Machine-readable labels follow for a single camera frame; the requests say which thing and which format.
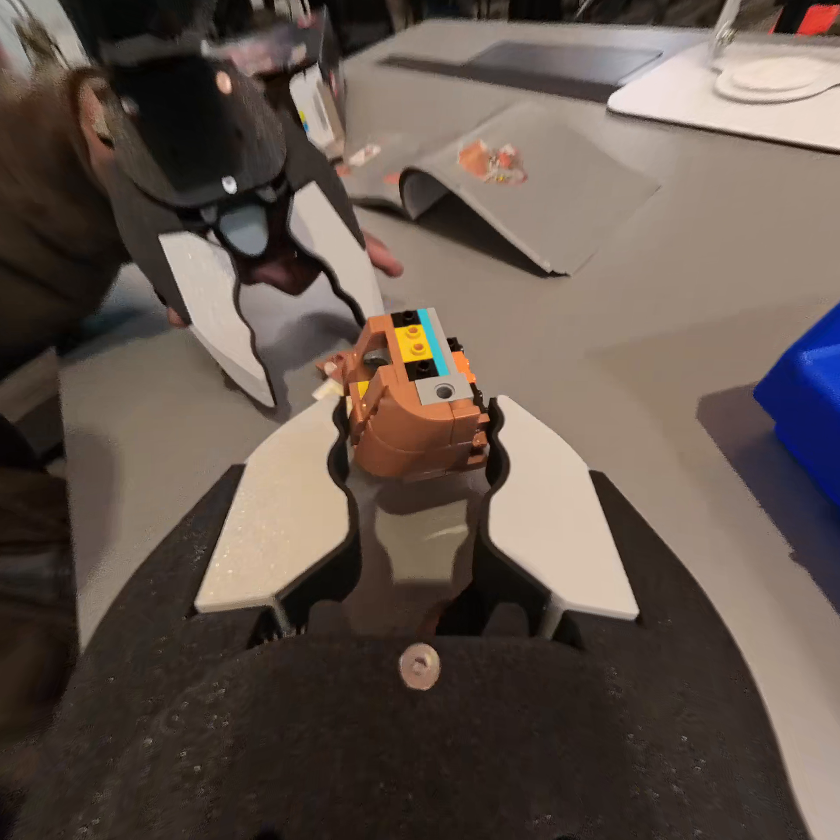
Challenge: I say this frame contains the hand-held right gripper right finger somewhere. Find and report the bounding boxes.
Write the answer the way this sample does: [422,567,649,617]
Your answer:
[472,395,641,639]

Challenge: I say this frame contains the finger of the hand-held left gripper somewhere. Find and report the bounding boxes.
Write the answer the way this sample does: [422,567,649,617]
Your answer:
[159,231,278,409]
[289,180,387,328]

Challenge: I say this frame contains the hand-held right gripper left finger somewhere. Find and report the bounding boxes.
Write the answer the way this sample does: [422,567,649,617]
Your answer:
[193,397,362,627]

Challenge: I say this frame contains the brown toy brick vehicle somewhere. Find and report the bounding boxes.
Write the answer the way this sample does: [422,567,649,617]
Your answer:
[346,307,494,484]

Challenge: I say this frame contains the blue plastic bin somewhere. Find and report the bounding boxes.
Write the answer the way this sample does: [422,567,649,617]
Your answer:
[753,305,840,508]

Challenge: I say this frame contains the open grey booklet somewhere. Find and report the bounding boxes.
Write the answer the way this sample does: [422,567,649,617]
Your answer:
[341,101,662,278]

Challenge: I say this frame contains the white stand with flat base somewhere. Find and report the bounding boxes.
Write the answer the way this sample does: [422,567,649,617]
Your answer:
[607,0,840,155]

